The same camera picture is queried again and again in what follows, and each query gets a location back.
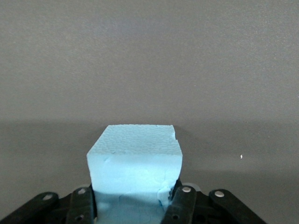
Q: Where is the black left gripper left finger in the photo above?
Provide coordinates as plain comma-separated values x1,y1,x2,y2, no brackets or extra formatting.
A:
0,185,97,224

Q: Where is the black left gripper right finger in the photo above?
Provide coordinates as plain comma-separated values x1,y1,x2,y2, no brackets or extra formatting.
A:
161,183,267,224

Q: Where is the light blue foam block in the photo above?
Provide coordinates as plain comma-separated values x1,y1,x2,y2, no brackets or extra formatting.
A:
86,125,183,224

